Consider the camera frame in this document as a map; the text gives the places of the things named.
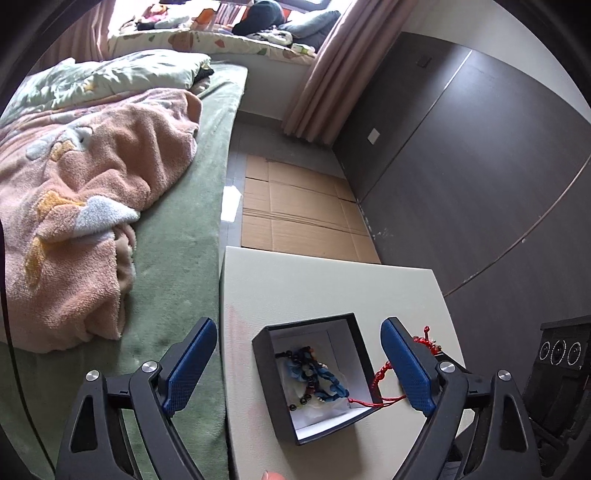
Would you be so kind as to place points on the dark wooden wardrobe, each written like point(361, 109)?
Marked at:
point(461, 175)

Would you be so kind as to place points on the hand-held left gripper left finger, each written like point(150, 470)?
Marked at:
point(189, 367)

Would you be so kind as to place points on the dark cloth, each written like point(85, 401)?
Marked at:
point(204, 74)

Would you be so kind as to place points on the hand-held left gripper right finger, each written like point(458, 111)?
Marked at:
point(408, 367)

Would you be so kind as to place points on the black jewelry box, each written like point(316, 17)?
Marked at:
point(268, 364)

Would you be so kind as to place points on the black pillow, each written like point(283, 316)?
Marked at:
point(261, 18)

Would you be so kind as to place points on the printed window seat cushion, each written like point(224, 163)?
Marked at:
point(240, 46)

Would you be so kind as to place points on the green patterned pillow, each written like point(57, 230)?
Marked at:
point(120, 74)

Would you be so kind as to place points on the green bed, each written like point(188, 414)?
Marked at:
point(184, 258)

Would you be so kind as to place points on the flattened cardboard sheet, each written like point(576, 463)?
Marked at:
point(300, 212)

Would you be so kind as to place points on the pile of clothes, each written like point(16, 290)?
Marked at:
point(161, 16)

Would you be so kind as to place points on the pink curtain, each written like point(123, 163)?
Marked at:
point(332, 78)
point(85, 32)

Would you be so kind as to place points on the clear plastic bag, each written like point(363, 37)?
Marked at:
point(344, 406)

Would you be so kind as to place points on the white wall socket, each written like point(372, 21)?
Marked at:
point(373, 135)

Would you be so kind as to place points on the grey pillow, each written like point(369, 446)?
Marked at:
point(314, 25)

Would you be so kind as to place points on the pink fleece blanket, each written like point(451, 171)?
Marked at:
point(87, 184)

